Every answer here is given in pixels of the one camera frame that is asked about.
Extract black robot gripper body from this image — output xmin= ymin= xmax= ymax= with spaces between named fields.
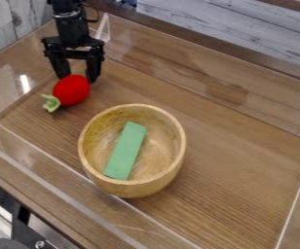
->
xmin=41 ymin=9 xmax=105 ymax=63

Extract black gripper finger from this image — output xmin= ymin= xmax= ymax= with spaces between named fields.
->
xmin=50 ymin=55 xmax=71 ymax=79
xmin=85 ymin=58 xmax=102 ymax=84

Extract red plush strawberry toy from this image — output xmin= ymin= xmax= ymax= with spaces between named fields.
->
xmin=41 ymin=75 xmax=90 ymax=113

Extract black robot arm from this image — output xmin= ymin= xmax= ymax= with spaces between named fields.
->
xmin=41 ymin=0 xmax=105 ymax=84

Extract round wooden bowl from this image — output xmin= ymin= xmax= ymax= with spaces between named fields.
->
xmin=77 ymin=103 xmax=186 ymax=198

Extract green rectangular block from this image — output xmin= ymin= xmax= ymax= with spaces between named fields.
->
xmin=103 ymin=122 xmax=147 ymax=180

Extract clear acrylic corner bracket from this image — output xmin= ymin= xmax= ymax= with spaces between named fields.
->
xmin=90 ymin=14 xmax=111 ymax=43

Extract black table leg bracket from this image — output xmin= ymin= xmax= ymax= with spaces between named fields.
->
xmin=11 ymin=206 xmax=58 ymax=249

